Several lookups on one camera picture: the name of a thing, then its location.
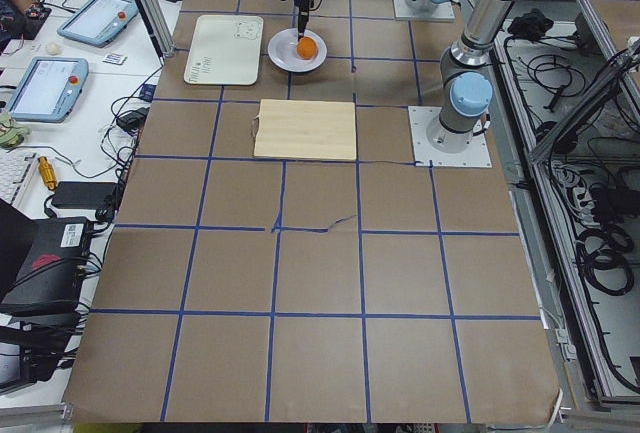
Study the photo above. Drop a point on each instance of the orange fruit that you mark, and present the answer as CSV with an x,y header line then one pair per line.
x,y
306,48

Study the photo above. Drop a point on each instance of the white round plate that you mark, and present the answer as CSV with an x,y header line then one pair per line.
x,y
282,50

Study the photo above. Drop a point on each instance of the cream bear tray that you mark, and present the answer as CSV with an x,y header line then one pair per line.
x,y
225,50

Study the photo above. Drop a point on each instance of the bamboo cutting board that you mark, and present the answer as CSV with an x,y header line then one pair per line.
x,y
306,130

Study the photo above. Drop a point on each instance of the upper blue teach pendant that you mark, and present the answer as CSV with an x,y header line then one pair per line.
x,y
99,22

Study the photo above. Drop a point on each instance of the blue teach pendant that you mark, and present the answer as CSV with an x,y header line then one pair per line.
x,y
99,22
48,89

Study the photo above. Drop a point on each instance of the lower blue teach pendant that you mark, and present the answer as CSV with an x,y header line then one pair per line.
x,y
48,89

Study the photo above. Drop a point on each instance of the black flat power brick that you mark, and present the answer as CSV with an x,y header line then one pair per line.
x,y
82,195

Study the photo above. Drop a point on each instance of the gold cylinder tool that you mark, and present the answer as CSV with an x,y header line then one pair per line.
x,y
47,173

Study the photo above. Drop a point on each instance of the white keyboard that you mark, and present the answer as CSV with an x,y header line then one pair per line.
x,y
17,169

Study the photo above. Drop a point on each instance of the black electronics box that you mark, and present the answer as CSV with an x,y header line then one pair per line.
x,y
41,263

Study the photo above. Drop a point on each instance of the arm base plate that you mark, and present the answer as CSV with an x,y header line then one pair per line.
x,y
424,10
434,146

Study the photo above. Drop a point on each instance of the aluminium frame post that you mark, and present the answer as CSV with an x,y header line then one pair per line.
x,y
156,27

